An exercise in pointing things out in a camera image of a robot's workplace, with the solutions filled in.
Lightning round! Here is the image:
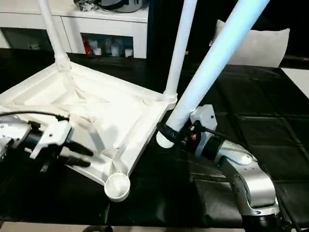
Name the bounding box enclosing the white plastic table top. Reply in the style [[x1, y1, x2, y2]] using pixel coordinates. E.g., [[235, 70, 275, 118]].
[[0, 61, 179, 203]]

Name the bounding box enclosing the white plastic table leg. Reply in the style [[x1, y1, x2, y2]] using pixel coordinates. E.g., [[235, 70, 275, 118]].
[[162, 0, 198, 104], [155, 0, 271, 150], [37, 0, 72, 73]]

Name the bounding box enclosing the black quilted mat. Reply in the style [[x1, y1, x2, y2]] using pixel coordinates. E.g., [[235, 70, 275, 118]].
[[0, 47, 309, 229]]

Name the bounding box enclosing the black cabinet with gold label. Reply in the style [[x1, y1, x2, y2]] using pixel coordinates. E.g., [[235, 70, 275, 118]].
[[145, 0, 218, 64]]

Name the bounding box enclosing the grey cushion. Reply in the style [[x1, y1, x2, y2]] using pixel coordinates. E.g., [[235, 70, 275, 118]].
[[211, 19, 291, 68]]

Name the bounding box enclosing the white flat panel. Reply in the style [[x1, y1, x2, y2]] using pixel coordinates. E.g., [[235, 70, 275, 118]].
[[281, 67, 309, 100]]

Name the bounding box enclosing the white sideboard with glass doors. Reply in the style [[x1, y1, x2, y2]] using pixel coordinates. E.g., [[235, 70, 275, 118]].
[[0, 0, 150, 59]]

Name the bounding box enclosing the grey helmet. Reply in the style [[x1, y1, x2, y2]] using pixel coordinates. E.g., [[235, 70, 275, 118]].
[[98, 0, 146, 14]]

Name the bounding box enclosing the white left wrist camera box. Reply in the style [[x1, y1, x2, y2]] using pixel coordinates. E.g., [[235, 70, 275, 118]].
[[29, 120, 73, 160]]

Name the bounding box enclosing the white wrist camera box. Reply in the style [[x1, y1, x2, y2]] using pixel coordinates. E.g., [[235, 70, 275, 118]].
[[29, 120, 73, 160], [189, 104, 218, 158]]

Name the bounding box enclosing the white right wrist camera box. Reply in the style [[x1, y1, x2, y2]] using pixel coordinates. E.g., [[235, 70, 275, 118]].
[[189, 104, 218, 158]]

